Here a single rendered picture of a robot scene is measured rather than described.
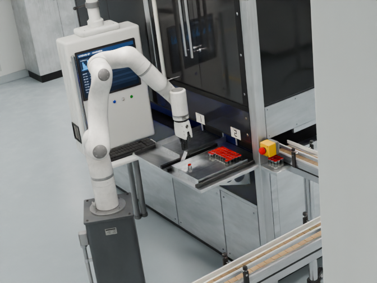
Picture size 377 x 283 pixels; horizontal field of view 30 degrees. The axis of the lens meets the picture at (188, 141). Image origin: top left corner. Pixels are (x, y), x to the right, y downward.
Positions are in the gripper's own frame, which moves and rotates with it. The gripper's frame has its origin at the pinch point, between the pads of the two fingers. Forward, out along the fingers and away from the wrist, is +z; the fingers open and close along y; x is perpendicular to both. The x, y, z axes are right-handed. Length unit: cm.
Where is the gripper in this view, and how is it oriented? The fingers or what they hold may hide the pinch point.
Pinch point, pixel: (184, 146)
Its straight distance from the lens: 369.5
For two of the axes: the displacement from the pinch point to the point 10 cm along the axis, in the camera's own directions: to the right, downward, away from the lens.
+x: -8.0, 3.3, -5.0
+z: 1.2, 9.1, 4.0
